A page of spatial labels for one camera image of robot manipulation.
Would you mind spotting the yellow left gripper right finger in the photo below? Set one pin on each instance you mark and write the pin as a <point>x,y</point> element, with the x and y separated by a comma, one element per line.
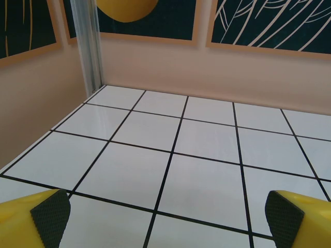
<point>310,224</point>

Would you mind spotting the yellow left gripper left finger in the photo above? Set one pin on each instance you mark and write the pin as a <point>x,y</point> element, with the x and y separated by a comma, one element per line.
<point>15,224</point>

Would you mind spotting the aluminium frame post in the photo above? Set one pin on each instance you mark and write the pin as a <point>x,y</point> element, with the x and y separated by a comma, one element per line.
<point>88,51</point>

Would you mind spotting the wall panel beige disc gold lines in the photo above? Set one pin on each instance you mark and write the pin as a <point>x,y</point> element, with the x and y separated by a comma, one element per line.
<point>38,25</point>

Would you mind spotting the wall panel orange circle leaves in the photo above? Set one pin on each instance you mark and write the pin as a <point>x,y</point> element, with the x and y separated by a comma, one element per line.
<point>258,23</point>

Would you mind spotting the narrow dark wall panel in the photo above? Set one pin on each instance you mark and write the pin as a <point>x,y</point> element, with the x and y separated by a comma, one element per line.
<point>69,18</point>

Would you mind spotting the wall panel with orange oval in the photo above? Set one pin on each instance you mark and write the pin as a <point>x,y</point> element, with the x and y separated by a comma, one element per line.
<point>168,18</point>

